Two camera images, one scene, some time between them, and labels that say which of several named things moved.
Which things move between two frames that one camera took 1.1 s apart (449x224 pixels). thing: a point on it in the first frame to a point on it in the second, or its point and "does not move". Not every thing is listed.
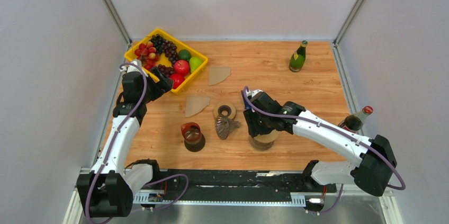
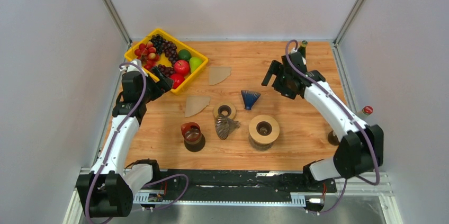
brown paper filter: x=195 y=104 does not move
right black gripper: x=254 y=129 to x=274 y=70
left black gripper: x=165 y=84 does not move
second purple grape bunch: x=166 y=71 does not move
